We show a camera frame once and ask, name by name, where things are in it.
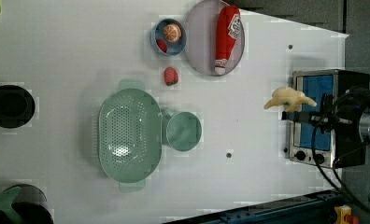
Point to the black round cup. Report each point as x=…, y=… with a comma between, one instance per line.
x=17, y=106

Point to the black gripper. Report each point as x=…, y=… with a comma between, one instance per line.
x=347, y=109

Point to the red ketchup bottle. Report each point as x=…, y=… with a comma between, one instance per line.
x=228, y=29

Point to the small blue bowl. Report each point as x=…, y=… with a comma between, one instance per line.
x=157, y=32

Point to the small red toy fruit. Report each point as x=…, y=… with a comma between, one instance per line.
x=161, y=45

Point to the green mug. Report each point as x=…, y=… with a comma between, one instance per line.
x=180, y=130

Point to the black cylinder container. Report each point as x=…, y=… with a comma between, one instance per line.
x=24, y=204

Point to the silver toaster oven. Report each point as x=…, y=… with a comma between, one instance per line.
x=328, y=134

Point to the orange slice toy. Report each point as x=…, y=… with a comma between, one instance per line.
x=172, y=33

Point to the grey round plate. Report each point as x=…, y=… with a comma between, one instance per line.
x=201, y=26

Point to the red toy strawberry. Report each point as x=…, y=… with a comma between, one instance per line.
x=170, y=76

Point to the green colander basket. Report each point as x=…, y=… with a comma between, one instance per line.
x=130, y=135

